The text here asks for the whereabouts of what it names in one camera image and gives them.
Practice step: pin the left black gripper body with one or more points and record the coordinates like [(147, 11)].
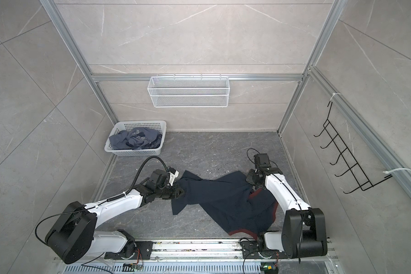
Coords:
[(168, 192)]

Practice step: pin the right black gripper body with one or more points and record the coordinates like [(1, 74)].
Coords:
[(252, 177)]

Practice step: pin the navy tank top red trim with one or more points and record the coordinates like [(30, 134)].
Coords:
[(230, 201)]

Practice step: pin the white plastic laundry basket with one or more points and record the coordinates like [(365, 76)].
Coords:
[(129, 125)]

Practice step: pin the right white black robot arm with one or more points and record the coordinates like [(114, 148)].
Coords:
[(304, 231)]

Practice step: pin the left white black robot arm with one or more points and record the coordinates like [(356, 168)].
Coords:
[(74, 234)]

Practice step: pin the grey blue tank top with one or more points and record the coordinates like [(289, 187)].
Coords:
[(139, 138)]

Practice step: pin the small circuit board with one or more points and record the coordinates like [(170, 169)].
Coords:
[(129, 267)]

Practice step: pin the white zip tie upper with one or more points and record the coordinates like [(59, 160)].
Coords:
[(333, 95)]

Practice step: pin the white zip tie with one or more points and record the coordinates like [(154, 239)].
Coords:
[(387, 172), (333, 95)]

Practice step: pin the white zip tie lower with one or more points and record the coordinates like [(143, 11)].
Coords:
[(387, 172)]

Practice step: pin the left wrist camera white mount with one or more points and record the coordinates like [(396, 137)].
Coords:
[(173, 173)]

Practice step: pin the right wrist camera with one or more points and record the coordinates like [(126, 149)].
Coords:
[(262, 161)]

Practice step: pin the aluminium mounting rail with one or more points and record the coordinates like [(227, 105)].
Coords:
[(178, 250)]

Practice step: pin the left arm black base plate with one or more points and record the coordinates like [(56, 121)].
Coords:
[(140, 250)]

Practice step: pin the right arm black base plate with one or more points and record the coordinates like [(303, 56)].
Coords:
[(251, 250)]

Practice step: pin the black wire hook rack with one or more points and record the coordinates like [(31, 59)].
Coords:
[(346, 156)]

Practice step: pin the white wire mesh wall basket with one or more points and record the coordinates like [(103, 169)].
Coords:
[(189, 91)]

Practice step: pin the white slotted cable duct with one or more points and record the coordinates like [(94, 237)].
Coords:
[(171, 268)]

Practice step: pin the aluminium frame profiles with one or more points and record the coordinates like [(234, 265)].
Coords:
[(380, 148)]

